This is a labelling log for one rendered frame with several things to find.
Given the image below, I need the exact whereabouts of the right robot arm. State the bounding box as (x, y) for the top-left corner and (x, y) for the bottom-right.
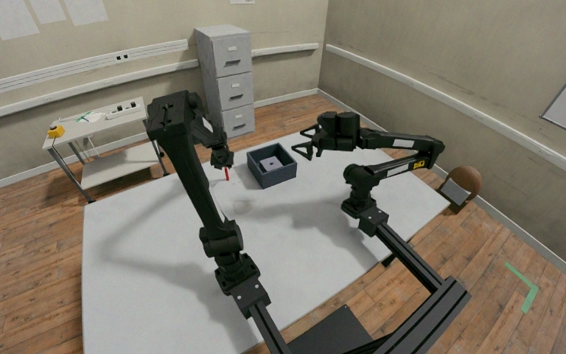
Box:
(317, 111), (445, 215)

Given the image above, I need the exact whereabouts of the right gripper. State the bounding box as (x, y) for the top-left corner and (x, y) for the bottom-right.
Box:
(291, 123), (337, 161)

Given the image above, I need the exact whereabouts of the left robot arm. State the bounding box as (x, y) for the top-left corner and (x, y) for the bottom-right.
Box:
(146, 90), (258, 292)

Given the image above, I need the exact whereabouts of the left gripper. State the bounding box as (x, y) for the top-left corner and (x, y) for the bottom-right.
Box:
(210, 151), (234, 170)

